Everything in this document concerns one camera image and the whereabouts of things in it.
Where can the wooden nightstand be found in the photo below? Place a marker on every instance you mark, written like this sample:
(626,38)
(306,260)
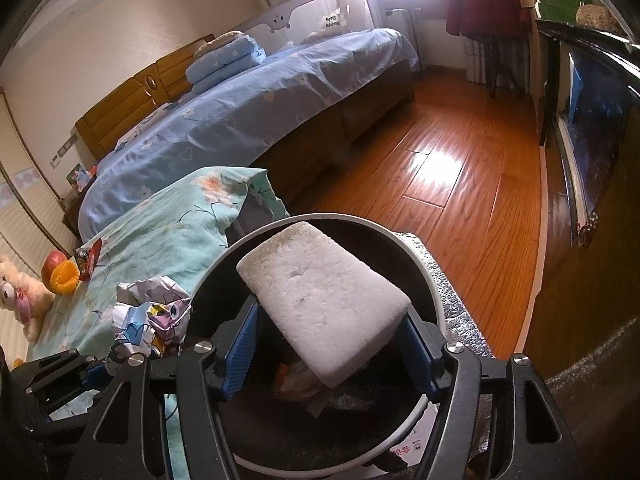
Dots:
(75,210)

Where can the white wardrobe door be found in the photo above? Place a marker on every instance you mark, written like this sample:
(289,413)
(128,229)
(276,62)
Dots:
(20,185)

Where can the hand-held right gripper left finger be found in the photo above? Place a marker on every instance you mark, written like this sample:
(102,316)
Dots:
(240,355)

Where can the wooden headboard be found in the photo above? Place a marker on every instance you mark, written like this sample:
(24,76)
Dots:
(130,95)

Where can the dark wooden cabinet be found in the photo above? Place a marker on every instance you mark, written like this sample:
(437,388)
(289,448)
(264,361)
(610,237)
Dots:
(585,285)

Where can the orange white crumpled wrapper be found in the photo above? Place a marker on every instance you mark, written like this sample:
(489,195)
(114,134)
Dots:
(300,382)

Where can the white radiator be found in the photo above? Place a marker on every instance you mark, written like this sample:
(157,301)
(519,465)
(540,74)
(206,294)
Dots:
(402,27)

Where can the red apple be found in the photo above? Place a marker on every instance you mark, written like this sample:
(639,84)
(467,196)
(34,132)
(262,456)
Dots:
(51,266)

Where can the bed with blue sheet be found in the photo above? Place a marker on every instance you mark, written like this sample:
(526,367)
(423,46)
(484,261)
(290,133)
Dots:
(235,95)

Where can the white foam block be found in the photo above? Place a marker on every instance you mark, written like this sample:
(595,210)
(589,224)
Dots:
(320,290)

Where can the black television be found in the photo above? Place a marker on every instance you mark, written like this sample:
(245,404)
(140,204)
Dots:
(595,110)

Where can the white cardboard box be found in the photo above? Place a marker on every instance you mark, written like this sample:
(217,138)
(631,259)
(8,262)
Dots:
(415,440)

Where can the red snack wrapper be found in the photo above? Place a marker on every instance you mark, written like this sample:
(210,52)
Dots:
(90,260)

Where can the printed paper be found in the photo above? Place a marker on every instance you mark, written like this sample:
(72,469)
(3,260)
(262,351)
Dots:
(150,310)

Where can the black bin with white rim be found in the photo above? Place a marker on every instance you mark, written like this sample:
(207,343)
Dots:
(210,305)

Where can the photo frame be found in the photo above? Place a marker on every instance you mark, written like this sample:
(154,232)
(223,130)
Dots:
(77,176)

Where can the grey bed guard rail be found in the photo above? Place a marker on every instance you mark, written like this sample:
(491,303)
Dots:
(305,5)

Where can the silver foil mat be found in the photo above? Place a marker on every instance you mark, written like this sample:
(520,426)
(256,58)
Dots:
(460,305)

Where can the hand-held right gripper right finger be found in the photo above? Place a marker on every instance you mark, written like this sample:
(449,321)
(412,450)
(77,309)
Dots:
(417,355)

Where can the patterned curtain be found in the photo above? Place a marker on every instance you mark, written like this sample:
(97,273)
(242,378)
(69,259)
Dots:
(492,65)

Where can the teal floral cloth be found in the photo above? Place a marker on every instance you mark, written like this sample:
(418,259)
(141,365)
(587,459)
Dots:
(165,220)

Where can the beige plush toy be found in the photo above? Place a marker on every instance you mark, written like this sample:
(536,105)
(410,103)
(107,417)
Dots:
(20,295)

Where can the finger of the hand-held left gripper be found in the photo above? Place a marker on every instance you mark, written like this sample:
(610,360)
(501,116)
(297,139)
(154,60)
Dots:
(95,374)

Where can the folded blue quilt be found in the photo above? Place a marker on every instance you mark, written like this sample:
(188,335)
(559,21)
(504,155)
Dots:
(222,57)

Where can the brown woven basket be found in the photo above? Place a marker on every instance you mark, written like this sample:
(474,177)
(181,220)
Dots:
(597,17)

